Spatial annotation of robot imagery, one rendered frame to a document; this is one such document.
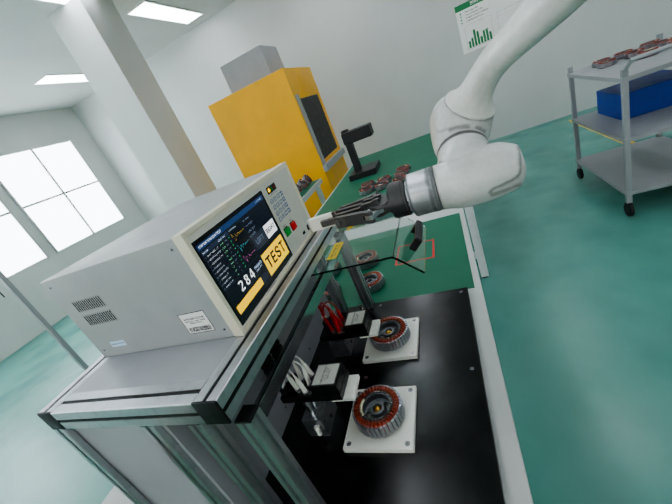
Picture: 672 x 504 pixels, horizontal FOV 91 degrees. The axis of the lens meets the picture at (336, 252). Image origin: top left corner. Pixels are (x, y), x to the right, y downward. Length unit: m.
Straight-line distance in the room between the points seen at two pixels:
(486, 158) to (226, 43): 6.16
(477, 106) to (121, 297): 0.76
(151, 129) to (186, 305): 4.08
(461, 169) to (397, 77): 5.18
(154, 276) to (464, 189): 0.56
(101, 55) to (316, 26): 2.95
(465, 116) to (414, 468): 0.67
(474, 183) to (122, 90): 4.42
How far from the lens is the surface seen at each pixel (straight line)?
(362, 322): 0.92
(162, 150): 4.63
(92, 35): 4.89
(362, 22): 5.89
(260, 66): 4.61
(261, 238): 0.71
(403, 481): 0.74
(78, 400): 0.81
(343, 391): 0.74
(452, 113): 0.74
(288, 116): 4.26
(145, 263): 0.64
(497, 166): 0.66
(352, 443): 0.80
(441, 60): 5.78
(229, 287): 0.60
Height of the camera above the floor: 1.40
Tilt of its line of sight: 22 degrees down
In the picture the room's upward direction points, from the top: 24 degrees counter-clockwise
